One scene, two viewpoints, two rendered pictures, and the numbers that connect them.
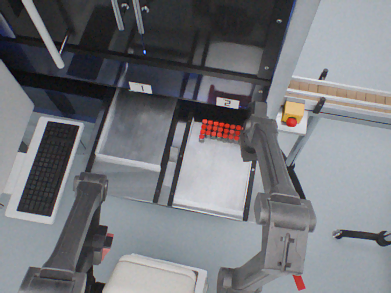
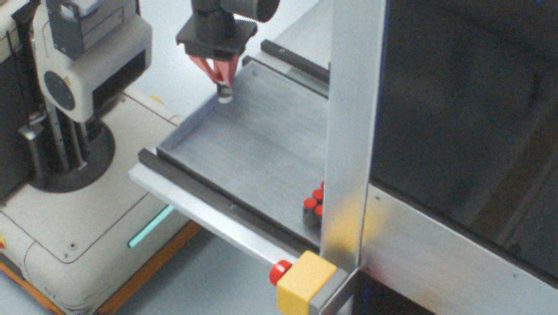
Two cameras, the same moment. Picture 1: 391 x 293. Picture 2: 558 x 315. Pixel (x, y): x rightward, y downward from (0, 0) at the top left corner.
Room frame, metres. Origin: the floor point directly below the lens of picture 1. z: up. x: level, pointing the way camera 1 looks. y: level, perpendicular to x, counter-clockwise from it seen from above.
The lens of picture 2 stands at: (1.01, -1.04, 2.11)
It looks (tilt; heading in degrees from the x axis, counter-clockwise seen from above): 49 degrees down; 115
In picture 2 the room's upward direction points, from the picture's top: straight up
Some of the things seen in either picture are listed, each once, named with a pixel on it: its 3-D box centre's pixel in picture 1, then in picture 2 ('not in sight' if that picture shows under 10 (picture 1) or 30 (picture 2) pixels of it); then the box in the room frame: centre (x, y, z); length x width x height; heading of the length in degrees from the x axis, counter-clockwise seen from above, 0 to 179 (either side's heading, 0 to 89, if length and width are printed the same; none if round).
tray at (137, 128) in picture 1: (138, 122); not in sight; (0.76, 0.23, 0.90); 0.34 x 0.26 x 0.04; 168
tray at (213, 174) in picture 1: (216, 163); (283, 153); (0.57, -0.08, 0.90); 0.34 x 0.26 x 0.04; 168
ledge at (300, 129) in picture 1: (291, 117); not in sight; (0.79, -0.40, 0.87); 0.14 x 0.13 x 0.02; 168
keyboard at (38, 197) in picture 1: (48, 165); not in sight; (0.60, 0.60, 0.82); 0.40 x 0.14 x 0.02; 170
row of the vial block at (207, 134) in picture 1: (221, 137); (338, 180); (0.68, -0.11, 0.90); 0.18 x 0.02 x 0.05; 78
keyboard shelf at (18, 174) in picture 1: (36, 165); not in sight; (0.61, 0.66, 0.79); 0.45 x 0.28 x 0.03; 170
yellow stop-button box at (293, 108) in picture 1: (292, 111); (311, 291); (0.75, -0.37, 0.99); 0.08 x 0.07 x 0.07; 168
